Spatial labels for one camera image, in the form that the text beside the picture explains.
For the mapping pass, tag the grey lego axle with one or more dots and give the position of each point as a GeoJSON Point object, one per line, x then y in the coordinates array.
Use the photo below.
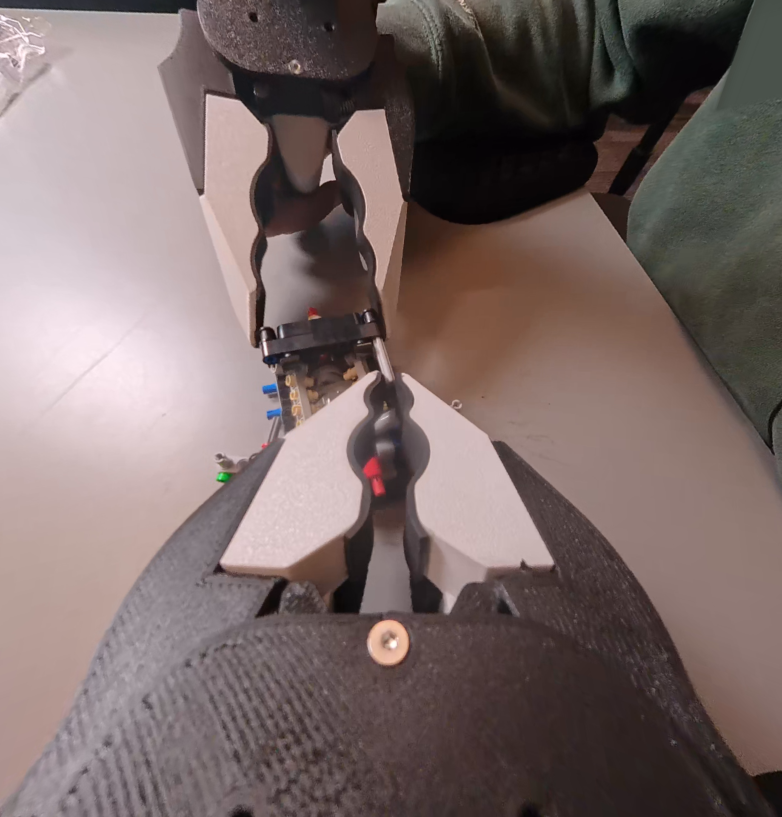
{"type": "Point", "coordinates": [384, 360]}

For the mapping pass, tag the person's right hand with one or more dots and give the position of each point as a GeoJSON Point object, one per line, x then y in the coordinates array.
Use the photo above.
{"type": "Point", "coordinates": [308, 207]}

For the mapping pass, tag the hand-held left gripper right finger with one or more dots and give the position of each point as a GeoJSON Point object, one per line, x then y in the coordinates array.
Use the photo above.
{"type": "Point", "coordinates": [480, 510]}

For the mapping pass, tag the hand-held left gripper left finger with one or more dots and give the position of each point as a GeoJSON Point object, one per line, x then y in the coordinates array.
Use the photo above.
{"type": "Point", "coordinates": [295, 504]}

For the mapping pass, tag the clear plastic bag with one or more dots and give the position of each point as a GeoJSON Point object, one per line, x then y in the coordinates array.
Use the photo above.
{"type": "Point", "coordinates": [8, 38]}

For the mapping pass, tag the person's green clothed torso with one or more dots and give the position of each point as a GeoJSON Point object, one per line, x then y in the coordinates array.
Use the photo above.
{"type": "Point", "coordinates": [716, 268]}

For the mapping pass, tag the lego car chassis model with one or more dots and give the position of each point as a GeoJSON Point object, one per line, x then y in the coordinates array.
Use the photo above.
{"type": "Point", "coordinates": [314, 332]}

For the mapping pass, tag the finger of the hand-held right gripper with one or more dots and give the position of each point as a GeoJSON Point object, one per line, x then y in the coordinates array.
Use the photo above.
{"type": "Point", "coordinates": [228, 191]}
{"type": "Point", "coordinates": [381, 191]}

